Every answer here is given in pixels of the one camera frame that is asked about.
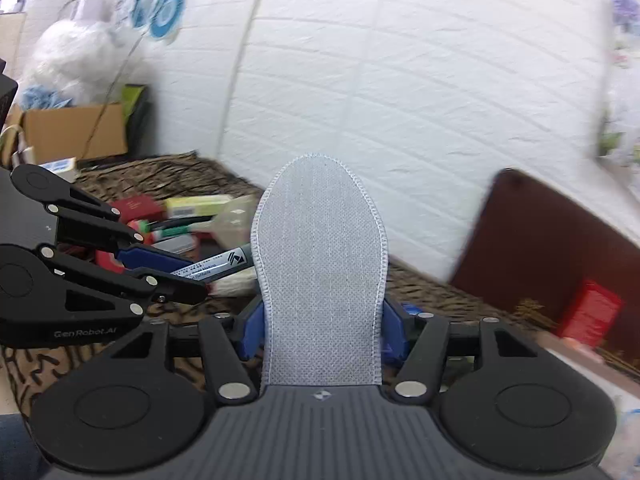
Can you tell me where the black marker pen white label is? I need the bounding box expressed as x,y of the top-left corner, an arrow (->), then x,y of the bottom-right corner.
170,244 -> 253,281

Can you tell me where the large red box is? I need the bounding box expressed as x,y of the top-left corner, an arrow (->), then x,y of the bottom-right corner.
555,280 -> 625,350

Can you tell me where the white box blue label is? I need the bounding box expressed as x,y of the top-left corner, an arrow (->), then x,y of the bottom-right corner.
39,157 -> 80,183

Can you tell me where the black green bag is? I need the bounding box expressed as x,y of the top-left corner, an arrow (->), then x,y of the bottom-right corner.
122,84 -> 152,157

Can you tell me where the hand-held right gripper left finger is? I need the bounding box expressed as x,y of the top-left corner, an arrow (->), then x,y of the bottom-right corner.
112,302 -> 266,406

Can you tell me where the white fabric insole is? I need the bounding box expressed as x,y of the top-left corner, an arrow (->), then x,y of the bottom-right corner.
250,152 -> 390,387

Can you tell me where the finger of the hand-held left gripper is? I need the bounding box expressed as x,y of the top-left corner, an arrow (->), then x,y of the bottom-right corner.
37,245 -> 208,322
11,164 -> 193,274

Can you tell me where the person's denim leg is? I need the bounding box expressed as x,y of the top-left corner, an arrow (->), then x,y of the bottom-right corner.
0,412 -> 51,480

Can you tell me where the green red pen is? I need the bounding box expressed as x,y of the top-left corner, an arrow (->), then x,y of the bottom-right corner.
145,226 -> 193,242

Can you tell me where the thin hanging cable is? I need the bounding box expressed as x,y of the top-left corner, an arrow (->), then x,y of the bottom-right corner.
85,35 -> 146,161

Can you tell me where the yellow-green long box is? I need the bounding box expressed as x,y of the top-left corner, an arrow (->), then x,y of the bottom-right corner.
164,194 -> 236,218

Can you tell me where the purple flower wall decoration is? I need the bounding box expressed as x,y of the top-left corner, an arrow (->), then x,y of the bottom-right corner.
597,0 -> 640,168

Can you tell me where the light blue cloth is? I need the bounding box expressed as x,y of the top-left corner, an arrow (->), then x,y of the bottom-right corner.
20,86 -> 71,110

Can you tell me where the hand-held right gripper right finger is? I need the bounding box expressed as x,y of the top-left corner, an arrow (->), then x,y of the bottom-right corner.
381,299 -> 538,405

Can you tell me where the brown headboard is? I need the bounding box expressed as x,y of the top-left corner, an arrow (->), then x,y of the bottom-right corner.
450,169 -> 640,341

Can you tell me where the white plastic bag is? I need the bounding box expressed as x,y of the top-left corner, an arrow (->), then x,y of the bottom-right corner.
22,17 -> 136,106

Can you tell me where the brown cardboard box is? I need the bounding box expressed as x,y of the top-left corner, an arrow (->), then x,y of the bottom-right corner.
10,101 -> 128,166

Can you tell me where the leopard print blanket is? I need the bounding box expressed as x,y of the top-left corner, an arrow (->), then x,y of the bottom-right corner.
0,152 -> 640,411

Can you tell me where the small red box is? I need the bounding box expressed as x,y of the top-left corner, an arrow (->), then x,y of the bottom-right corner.
111,196 -> 166,223

